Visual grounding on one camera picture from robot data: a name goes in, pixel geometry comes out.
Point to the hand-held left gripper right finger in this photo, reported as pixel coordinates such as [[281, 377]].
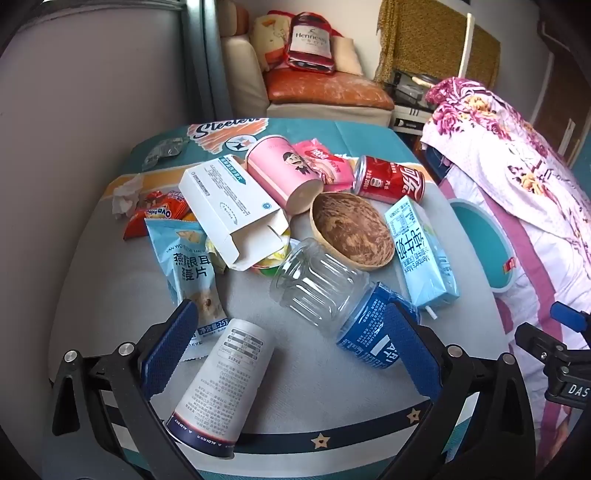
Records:
[[411, 355]]

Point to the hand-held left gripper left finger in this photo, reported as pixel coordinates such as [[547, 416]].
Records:
[[168, 350]]

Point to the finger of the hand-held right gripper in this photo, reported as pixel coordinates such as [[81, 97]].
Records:
[[565, 316], [535, 339]]

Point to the white printed paper cup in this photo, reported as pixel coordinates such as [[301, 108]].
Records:
[[221, 383]]

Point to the blue oat snack packet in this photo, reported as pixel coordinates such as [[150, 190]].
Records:
[[184, 267]]

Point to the light blue milk carton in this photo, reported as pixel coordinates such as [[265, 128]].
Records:
[[420, 249]]

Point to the teal plastic basin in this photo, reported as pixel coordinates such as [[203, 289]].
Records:
[[480, 240]]

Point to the clear bottle blue label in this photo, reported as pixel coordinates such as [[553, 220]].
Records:
[[318, 286]]

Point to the yellow jelly cup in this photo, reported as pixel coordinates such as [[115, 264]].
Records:
[[272, 264]]

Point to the brown wooden bowl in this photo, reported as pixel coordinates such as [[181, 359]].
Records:
[[351, 230]]

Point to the orange snack wrapper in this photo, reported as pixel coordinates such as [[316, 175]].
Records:
[[157, 212]]

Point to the white tissue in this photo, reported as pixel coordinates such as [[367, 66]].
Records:
[[124, 196]]

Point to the white medicine box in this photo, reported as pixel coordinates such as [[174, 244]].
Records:
[[221, 198]]

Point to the red drink can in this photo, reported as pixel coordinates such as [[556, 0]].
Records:
[[392, 180]]

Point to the pink snack wrapper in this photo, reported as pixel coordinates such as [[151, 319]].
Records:
[[332, 166]]

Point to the pink paper cup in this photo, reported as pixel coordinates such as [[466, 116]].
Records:
[[281, 166]]

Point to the pink floral blanket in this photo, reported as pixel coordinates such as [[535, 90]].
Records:
[[531, 194]]

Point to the silver blister pack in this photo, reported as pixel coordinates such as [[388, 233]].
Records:
[[161, 150]]

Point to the black media player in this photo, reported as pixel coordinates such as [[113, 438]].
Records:
[[408, 87]]

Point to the orange seat cushion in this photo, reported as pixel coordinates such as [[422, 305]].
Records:
[[323, 87]]

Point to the white slat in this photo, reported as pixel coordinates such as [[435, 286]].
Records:
[[465, 46]]

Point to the cream armchair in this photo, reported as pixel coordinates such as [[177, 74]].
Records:
[[240, 69]]

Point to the beige pillow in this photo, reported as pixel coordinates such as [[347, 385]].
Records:
[[346, 55]]

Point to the leopard print cloth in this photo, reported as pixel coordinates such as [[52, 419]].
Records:
[[425, 41]]

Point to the yellow plush pillow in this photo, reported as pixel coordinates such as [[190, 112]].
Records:
[[270, 39]]

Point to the red bottle-shaped pillow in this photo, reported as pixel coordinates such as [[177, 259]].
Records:
[[310, 41]]

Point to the orange back cushion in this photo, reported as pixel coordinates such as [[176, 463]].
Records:
[[235, 23]]

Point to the grey metal door frame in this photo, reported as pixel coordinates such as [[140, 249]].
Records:
[[203, 55]]

